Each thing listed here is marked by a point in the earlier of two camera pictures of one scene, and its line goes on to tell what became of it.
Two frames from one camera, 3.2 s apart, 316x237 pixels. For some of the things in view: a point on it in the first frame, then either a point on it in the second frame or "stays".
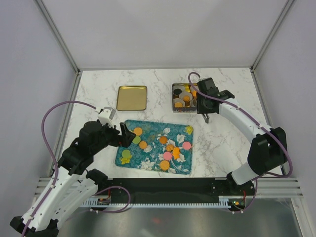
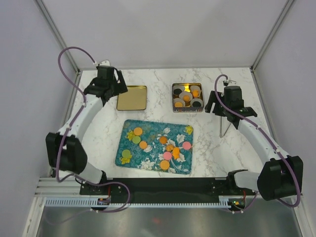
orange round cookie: (186, 98) stays
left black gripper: (125, 139) → (121, 87)
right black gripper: (201, 110) → (212, 98)
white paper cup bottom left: (177, 102) stays
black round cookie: (177, 91) stays
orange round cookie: (178, 104) stays
